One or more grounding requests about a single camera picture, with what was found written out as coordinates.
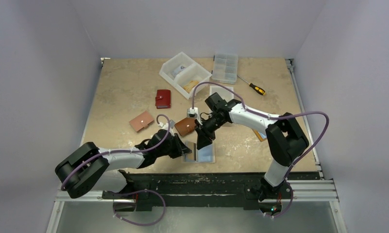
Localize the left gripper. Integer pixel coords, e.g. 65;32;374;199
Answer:
155;133;191;158

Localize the tan card holder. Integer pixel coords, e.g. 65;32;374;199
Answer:
254;130;267;142

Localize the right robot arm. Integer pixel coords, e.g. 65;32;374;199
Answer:
187;93;309;198

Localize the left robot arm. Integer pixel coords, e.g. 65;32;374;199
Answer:
54;129;192;199

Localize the brown card holder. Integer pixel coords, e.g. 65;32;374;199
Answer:
174;117;196;137

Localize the pink card holder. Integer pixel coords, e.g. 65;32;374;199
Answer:
129;111;154;133

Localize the red card holder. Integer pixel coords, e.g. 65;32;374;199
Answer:
155;89;171;109

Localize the card in bin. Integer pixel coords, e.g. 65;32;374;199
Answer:
170;65;186;78

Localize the white small bin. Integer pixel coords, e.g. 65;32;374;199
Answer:
209;85;235;102

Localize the yellow item in bin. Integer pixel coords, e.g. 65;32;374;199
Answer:
183;80;199;93

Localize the clear compartment organizer box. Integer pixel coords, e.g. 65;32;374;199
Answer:
211;53;238;84

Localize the white divided bin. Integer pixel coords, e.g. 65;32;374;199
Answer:
159;52;212;99

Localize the yellow black screwdriver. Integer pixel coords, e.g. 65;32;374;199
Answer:
237;75;266;96

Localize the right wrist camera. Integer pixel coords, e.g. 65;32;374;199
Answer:
187;107;202;125

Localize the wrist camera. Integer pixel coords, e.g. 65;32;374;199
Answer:
162;120;175;134
187;107;202;125

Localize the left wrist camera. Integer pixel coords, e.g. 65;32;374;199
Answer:
162;120;175;134

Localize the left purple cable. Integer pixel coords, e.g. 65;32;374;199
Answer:
60;114;172;192

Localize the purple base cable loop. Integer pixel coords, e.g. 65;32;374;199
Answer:
112;189;167;227

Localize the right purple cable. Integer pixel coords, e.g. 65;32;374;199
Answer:
191;82;330;179

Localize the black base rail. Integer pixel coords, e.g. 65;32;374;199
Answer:
68;172;321;213

